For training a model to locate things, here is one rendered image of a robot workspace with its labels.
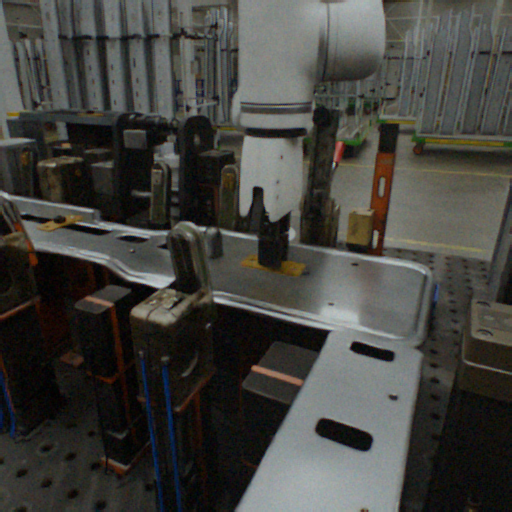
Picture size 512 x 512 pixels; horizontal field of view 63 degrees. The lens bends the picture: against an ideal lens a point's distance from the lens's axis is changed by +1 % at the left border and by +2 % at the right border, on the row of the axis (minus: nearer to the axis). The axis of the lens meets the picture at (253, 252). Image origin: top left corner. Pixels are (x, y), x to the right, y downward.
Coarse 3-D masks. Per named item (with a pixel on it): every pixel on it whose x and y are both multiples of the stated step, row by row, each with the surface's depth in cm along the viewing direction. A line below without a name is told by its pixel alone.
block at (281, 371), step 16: (272, 352) 47; (288, 352) 47; (304, 352) 47; (256, 368) 44; (272, 368) 44; (288, 368) 44; (304, 368) 44; (256, 384) 42; (272, 384) 42; (288, 384) 42; (256, 400) 42; (272, 400) 41; (288, 400) 40; (256, 416) 42; (272, 416) 42; (256, 432) 43; (272, 432) 42; (256, 448) 44; (256, 464) 45
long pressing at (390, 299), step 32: (32, 224) 80; (96, 224) 80; (64, 256) 69; (96, 256) 67; (128, 256) 66; (160, 256) 66; (224, 256) 66; (288, 256) 66; (320, 256) 66; (352, 256) 66; (160, 288) 58; (224, 288) 56; (256, 288) 56; (288, 288) 56; (320, 288) 56; (352, 288) 56; (384, 288) 56; (416, 288) 57; (288, 320) 50; (320, 320) 50; (352, 320) 49; (384, 320) 49; (416, 320) 50
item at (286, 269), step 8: (248, 256) 59; (256, 256) 59; (248, 264) 56; (256, 264) 56; (288, 264) 56; (296, 264) 56; (304, 264) 57; (272, 272) 55; (280, 272) 54; (288, 272) 54; (296, 272) 54
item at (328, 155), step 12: (324, 108) 64; (312, 120) 65; (324, 120) 64; (336, 120) 66; (312, 132) 68; (324, 132) 68; (336, 132) 68; (312, 144) 68; (324, 144) 68; (312, 156) 69; (324, 156) 69; (312, 168) 69; (324, 168) 69; (312, 180) 70; (324, 180) 69; (312, 192) 71; (324, 192) 69; (324, 204) 69; (324, 216) 70
